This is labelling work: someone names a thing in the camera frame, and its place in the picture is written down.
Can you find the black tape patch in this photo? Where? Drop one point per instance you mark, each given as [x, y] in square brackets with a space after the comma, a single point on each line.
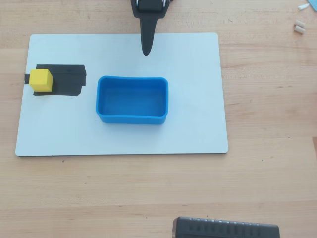
[68, 80]

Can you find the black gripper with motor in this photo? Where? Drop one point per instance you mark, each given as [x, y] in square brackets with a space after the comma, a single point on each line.
[149, 13]

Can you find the white rectangular board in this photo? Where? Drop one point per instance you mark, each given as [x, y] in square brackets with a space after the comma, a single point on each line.
[148, 138]

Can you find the small white plastic piece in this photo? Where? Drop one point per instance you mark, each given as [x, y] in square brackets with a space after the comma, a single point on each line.
[303, 6]

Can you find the blue-grey object at edge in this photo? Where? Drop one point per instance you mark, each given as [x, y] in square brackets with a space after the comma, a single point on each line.
[313, 4]

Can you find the yellow cube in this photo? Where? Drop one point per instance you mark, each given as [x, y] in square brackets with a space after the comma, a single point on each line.
[40, 80]

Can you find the blue rectangular plastic bin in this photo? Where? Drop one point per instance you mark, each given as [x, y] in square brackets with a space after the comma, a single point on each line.
[132, 100]

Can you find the black ribbed device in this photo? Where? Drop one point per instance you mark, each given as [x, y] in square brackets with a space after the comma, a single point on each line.
[223, 229]

